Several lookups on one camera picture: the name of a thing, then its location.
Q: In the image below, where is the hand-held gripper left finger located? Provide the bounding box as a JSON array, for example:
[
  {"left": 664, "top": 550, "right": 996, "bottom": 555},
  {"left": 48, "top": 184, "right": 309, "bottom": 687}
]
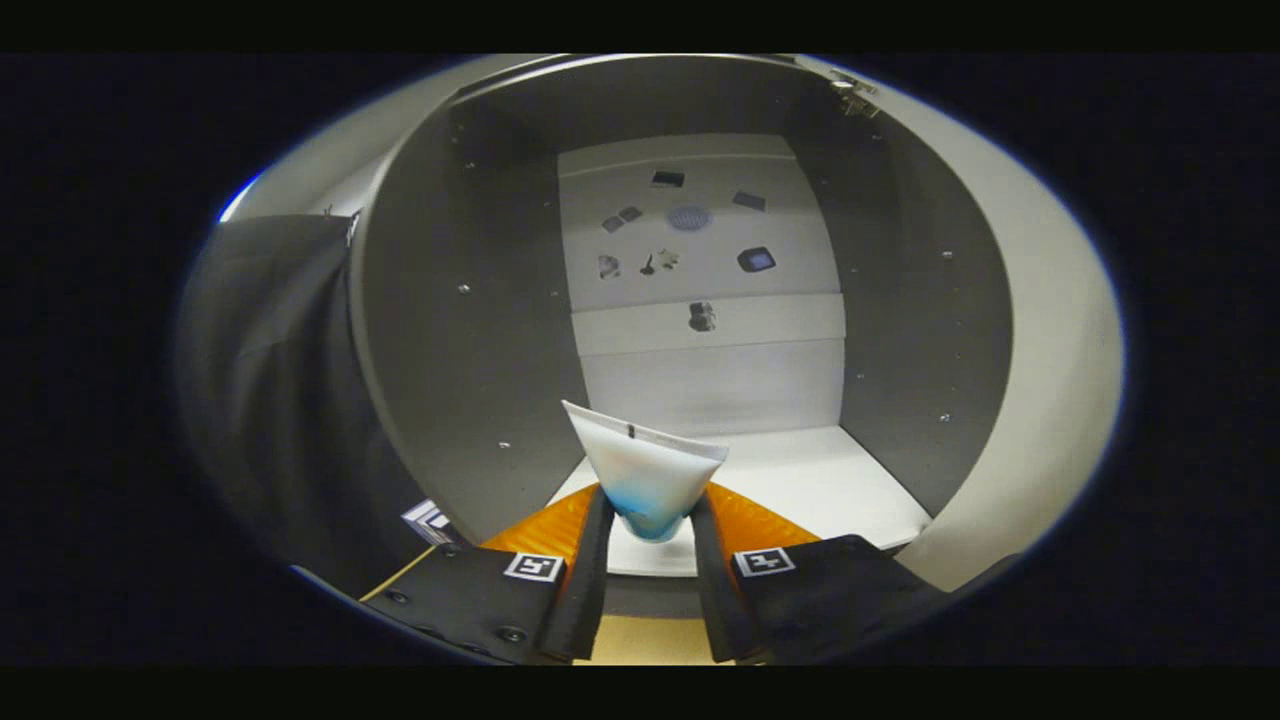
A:
[{"left": 360, "top": 483, "right": 616, "bottom": 666}]

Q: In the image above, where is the white and blue tube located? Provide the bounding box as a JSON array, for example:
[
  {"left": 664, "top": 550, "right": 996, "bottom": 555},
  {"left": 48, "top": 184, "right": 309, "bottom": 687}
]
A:
[{"left": 562, "top": 400, "right": 730, "bottom": 543}]

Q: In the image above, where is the beige cabinet door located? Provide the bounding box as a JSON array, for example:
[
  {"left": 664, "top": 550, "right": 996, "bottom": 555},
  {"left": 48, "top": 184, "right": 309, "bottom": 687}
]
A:
[{"left": 800, "top": 58, "right": 1126, "bottom": 593}]

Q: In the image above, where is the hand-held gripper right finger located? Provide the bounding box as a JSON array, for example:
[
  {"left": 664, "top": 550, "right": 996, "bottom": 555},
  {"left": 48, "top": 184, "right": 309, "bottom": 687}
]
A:
[{"left": 690, "top": 482, "right": 951, "bottom": 666}]

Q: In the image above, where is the black backdrop cloth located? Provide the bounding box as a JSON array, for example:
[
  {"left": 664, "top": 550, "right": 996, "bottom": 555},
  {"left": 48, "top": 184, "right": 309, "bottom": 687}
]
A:
[{"left": 175, "top": 213, "right": 446, "bottom": 598}]

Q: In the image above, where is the dark grey cabinet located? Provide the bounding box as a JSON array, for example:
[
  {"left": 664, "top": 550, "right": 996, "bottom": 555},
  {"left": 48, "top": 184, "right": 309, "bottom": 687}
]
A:
[{"left": 350, "top": 54, "right": 1016, "bottom": 621}]

